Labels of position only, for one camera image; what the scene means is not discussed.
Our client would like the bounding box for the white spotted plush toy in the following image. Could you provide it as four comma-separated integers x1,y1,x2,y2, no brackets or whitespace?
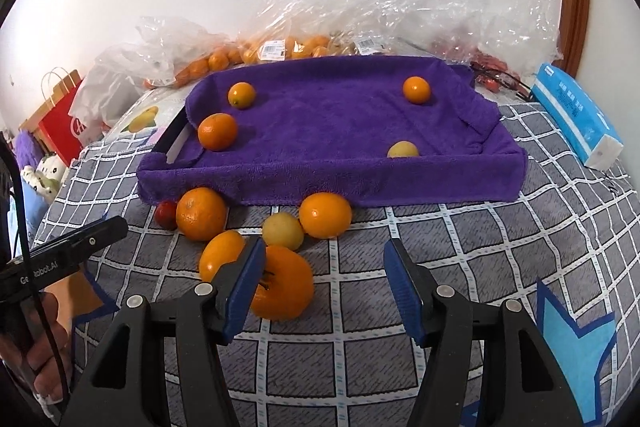
20,152,68,198

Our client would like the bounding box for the small mandarin orange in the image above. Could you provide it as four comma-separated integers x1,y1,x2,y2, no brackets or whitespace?
403,76,432,104
197,113,239,152
176,187,228,242
199,230,247,285
228,82,257,110
299,192,353,239

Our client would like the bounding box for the light blue cloth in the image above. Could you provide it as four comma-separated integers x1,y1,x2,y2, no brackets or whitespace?
9,187,51,253

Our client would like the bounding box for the person's left hand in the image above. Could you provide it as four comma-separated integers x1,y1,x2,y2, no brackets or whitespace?
0,292,75,419

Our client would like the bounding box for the clear labelled bag of oranges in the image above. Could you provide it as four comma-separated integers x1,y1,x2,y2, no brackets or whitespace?
235,32,333,64

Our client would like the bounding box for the white plastic bag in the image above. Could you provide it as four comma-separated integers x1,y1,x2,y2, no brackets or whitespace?
67,42,176,142

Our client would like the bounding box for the blue tissue pack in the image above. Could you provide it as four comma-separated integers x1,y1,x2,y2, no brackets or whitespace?
531,63,624,170

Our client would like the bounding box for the clear bag of yellow fruit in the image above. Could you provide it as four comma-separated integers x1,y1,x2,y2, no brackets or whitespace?
327,29,396,58

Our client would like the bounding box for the red paper bag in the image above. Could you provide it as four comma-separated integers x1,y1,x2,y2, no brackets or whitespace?
37,67,88,162

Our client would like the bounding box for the black cable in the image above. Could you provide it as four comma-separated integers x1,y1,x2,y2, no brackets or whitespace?
0,139,71,395

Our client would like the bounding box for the small yellow round fruit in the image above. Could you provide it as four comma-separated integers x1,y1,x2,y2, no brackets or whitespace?
387,140,420,159
262,212,305,252

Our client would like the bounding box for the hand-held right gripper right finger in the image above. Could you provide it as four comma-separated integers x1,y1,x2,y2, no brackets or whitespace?
383,238,587,427

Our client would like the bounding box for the grey checkered star blanket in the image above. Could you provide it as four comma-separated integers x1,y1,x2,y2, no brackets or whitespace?
30,99,640,427

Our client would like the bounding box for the purple towel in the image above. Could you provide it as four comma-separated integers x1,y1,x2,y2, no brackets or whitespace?
136,55,528,208

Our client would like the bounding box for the brown wooden door frame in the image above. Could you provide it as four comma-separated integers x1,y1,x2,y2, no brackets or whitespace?
557,0,592,78

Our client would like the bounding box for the red cherry tomato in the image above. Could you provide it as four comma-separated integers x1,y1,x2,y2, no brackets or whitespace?
154,200,180,230

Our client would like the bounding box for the purple plush toy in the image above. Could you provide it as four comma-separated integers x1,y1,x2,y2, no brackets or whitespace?
14,132,41,168

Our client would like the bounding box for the orange persimmon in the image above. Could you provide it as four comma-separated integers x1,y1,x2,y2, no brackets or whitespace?
248,245,315,321

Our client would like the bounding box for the fruit printed sheet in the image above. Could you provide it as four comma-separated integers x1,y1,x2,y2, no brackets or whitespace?
102,87,193,142

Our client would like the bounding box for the clear bag of cherry tomatoes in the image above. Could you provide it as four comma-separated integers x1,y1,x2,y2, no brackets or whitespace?
430,34,521,90

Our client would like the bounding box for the black cord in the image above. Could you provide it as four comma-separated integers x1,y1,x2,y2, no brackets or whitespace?
470,59,533,100

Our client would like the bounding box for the cloudy plastic bag of oranges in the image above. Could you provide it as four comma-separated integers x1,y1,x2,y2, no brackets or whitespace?
135,16,241,88

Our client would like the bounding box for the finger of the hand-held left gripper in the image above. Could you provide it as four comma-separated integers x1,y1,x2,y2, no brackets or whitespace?
29,215,129,265

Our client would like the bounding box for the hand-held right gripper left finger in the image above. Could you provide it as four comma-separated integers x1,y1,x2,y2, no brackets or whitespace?
60,236,267,427

